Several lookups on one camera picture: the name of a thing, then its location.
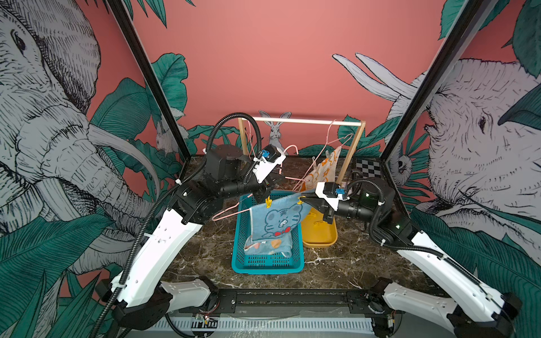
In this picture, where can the blue dotted towel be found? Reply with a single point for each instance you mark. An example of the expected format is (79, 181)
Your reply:
(281, 246)

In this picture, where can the cream orange towel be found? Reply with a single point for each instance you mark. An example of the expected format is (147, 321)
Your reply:
(324, 171)

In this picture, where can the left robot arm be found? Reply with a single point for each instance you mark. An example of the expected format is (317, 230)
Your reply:
(137, 298)

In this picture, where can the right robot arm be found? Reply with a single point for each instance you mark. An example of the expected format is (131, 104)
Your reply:
(471, 309)

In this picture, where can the white slotted cable duct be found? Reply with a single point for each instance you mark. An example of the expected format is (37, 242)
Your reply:
(230, 324)

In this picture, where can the dark blue towel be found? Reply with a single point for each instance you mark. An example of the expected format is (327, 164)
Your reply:
(282, 218)

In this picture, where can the yellow plastic tray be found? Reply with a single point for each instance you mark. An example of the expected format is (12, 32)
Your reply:
(316, 233)

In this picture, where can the wooden clothes rack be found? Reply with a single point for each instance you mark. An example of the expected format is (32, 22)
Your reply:
(301, 134)

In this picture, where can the checkerboard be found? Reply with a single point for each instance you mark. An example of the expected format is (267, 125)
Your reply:
(368, 168)

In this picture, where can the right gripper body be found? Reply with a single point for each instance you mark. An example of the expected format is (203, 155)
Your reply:
(331, 215)

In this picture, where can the teal plastic basket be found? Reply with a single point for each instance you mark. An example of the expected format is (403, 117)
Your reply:
(264, 265)

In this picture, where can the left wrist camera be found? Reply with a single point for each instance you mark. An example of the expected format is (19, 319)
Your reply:
(270, 158)

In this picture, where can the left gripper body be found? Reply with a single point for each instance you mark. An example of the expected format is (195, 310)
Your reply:
(266, 185)

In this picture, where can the pink wire hanger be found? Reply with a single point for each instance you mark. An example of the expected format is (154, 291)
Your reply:
(248, 138)

